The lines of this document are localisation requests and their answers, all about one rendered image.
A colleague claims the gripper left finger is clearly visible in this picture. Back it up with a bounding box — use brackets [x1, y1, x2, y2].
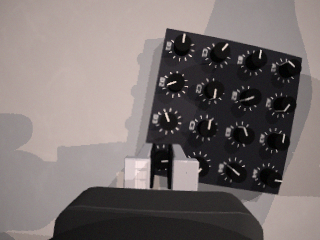
[124, 143, 156, 189]

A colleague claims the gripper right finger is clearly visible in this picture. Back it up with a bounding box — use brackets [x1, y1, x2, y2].
[167, 144, 199, 191]

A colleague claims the black square knob box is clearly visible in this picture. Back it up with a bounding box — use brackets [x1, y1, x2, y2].
[146, 28, 302, 194]

